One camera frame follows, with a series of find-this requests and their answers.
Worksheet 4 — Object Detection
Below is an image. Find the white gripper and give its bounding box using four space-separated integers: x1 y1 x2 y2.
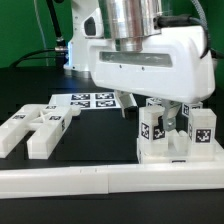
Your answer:
90 26 215 131

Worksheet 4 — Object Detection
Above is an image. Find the white chair seat plate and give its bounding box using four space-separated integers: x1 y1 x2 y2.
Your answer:
137 131 224 164

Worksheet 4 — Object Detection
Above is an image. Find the white tagged cube near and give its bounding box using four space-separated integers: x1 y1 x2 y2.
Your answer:
146 97 162 106

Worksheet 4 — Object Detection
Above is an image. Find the white tagged cube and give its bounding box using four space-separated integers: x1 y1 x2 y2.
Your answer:
182 102 203 117
146 97 162 106

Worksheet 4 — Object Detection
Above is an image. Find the white tagged cube far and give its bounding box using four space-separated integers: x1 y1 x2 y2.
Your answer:
182 102 203 117

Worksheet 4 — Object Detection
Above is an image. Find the white tag sheet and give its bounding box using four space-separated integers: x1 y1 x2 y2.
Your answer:
49 92 120 110

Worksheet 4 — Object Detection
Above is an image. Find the white chair back frame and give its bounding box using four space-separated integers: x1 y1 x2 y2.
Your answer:
0 104 81 159

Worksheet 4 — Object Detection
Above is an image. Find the black cable on base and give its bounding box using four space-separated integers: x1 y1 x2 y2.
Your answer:
9 0 69 69

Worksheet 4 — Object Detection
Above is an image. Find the white U-shaped fence rail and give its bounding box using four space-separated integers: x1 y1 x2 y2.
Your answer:
0 139 224 200

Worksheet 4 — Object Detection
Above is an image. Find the grey braided cable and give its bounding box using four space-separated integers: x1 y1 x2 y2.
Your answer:
156 0 224 61

